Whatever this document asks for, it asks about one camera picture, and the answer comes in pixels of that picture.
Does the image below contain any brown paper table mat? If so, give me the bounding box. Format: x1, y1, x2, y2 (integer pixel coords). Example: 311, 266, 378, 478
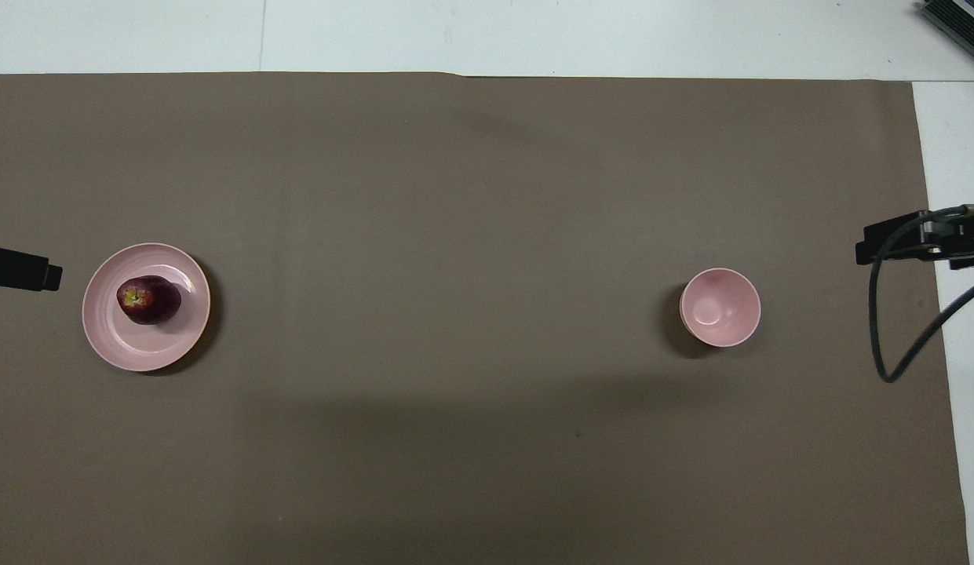
0, 71, 971, 565

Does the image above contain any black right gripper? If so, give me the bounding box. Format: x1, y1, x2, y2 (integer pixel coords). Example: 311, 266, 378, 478
855, 202, 974, 272

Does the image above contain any dark ridged metal device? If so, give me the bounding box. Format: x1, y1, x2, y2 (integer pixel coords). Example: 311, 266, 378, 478
917, 0, 974, 47

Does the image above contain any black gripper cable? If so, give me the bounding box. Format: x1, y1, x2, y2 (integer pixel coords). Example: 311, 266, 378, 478
868, 204, 974, 385

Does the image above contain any pink ceramic bowl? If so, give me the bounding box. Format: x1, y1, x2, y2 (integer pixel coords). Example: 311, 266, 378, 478
679, 268, 762, 348

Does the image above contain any pink ceramic plate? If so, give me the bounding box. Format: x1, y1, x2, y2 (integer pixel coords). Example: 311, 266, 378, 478
82, 242, 212, 373

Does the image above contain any dark red apple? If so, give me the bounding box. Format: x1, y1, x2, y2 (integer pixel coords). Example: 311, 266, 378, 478
116, 275, 182, 326

